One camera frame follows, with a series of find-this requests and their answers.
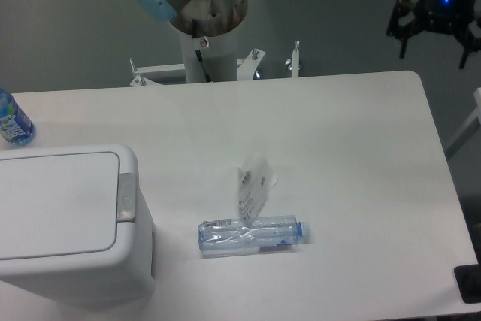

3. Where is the grey trash can push button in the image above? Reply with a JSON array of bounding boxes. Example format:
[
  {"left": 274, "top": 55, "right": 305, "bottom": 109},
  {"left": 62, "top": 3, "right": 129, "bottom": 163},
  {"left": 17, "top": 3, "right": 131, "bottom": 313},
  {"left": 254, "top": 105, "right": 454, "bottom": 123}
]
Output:
[{"left": 116, "top": 173, "right": 138, "bottom": 223}]

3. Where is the white trash can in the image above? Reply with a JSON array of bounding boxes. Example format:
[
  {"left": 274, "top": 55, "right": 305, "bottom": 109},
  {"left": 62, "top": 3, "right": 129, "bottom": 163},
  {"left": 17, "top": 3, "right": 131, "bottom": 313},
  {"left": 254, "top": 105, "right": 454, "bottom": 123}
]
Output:
[{"left": 1, "top": 144, "right": 156, "bottom": 304}]

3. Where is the clear plastic bag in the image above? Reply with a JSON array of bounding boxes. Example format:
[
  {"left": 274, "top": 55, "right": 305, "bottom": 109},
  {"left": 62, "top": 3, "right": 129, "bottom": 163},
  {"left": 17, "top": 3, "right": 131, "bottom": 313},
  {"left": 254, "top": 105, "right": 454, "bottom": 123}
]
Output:
[{"left": 237, "top": 153, "right": 277, "bottom": 227}]

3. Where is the black object at table corner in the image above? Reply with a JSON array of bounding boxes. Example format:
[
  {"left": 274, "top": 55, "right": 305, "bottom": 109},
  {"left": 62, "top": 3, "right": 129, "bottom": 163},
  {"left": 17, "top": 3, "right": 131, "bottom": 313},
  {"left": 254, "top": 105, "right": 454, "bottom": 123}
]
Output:
[{"left": 454, "top": 264, "right": 480, "bottom": 304}]

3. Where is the clear crushed plastic bottle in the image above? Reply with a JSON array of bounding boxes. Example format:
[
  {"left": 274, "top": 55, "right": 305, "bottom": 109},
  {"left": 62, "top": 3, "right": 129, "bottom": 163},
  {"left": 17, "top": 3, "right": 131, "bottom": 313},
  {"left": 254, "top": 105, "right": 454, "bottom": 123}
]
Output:
[{"left": 197, "top": 215, "right": 310, "bottom": 256}]

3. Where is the blue standing water bottle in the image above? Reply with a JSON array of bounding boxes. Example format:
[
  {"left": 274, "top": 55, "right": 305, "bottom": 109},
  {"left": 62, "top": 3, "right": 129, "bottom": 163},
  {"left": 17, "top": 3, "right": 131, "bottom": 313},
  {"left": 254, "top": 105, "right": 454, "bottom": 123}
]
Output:
[{"left": 1, "top": 89, "right": 35, "bottom": 147}]

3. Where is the white frame at right edge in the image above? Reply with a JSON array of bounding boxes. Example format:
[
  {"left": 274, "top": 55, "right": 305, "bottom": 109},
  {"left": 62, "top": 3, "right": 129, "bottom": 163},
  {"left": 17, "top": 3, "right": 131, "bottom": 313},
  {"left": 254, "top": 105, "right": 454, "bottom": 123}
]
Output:
[{"left": 445, "top": 88, "right": 480, "bottom": 160}]

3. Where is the white pedestal base frame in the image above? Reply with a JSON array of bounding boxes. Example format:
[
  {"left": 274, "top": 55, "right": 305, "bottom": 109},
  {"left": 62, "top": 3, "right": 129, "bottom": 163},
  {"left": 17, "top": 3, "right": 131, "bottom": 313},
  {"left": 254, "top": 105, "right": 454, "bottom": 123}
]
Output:
[{"left": 129, "top": 40, "right": 302, "bottom": 87}]

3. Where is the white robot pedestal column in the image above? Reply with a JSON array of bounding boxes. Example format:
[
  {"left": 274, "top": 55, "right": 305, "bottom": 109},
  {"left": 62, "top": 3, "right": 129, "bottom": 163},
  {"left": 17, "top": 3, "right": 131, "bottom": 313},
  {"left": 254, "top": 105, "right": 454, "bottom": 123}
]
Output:
[{"left": 168, "top": 0, "right": 249, "bottom": 83}]

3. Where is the black cable on pedestal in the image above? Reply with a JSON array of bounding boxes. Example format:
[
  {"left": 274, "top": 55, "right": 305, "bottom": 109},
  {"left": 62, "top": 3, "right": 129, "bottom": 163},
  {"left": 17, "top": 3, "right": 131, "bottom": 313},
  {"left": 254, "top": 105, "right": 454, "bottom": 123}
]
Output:
[{"left": 190, "top": 18, "right": 212, "bottom": 83}]

